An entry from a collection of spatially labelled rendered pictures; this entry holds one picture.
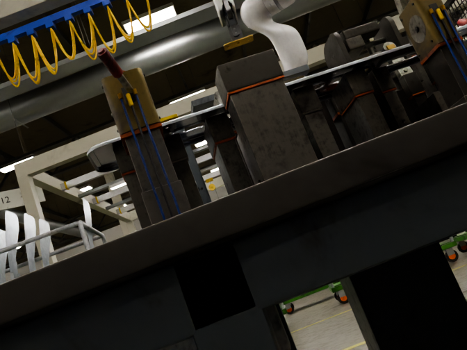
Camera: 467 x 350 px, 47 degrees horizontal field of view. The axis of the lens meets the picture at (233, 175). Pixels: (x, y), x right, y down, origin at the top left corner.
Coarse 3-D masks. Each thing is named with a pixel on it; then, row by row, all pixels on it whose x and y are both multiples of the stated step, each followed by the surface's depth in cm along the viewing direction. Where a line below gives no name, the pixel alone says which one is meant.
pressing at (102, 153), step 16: (464, 32) 130; (400, 48) 121; (352, 64) 119; (368, 64) 126; (400, 64) 135; (304, 80) 117; (320, 80) 124; (320, 96) 137; (208, 112) 118; (176, 128) 120; (192, 128) 124; (96, 144) 110; (112, 144) 114; (96, 160) 119; (112, 160) 124
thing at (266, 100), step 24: (216, 72) 106; (240, 72) 104; (264, 72) 104; (240, 96) 103; (264, 96) 103; (288, 96) 104; (240, 120) 102; (264, 120) 102; (288, 120) 102; (264, 144) 101; (288, 144) 101; (264, 168) 99; (288, 168) 100
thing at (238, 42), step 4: (248, 36) 144; (252, 36) 144; (236, 40) 144; (240, 40) 144; (244, 40) 145; (248, 40) 146; (252, 40) 147; (224, 44) 144; (228, 44) 144; (232, 44) 145; (236, 44) 146; (240, 44) 147; (224, 48) 146; (228, 48) 147; (232, 48) 147
